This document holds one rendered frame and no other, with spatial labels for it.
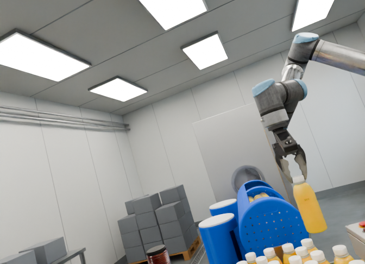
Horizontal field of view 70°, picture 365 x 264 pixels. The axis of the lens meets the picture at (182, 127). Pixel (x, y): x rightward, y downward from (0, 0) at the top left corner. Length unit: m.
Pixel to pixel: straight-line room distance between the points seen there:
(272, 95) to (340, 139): 5.63
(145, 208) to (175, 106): 2.96
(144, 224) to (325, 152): 4.11
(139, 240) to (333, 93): 5.06
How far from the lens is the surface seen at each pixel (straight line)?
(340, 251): 1.01
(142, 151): 7.15
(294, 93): 1.07
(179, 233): 4.86
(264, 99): 1.00
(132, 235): 5.22
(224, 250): 2.00
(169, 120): 6.88
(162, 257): 0.85
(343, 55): 1.59
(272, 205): 1.23
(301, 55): 1.61
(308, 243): 1.11
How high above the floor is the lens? 1.46
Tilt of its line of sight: 9 degrees up
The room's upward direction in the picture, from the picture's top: 17 degrees counter-clockwise
